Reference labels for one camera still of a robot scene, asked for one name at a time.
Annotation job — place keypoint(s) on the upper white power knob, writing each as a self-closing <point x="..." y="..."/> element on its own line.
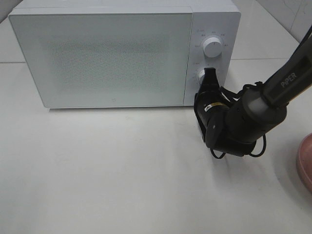
<point x="212" y="46"/>

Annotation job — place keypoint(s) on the lower white timer knob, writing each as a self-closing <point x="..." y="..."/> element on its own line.
<point x="200" y="76"/>

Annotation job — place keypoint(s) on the pink round plate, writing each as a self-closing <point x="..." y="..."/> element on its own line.
<point x="304" y="162"/>

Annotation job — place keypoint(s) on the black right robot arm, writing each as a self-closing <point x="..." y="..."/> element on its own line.
<point x="237" y="123"/>

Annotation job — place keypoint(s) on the white microwave door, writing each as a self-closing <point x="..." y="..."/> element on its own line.
<point x="87" y="61"/>

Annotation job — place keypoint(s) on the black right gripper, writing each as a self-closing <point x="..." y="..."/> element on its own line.
<point x="208" y="100"/>

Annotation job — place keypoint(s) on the white microwave oven body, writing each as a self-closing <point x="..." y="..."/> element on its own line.
<point x="209" y="17"/>

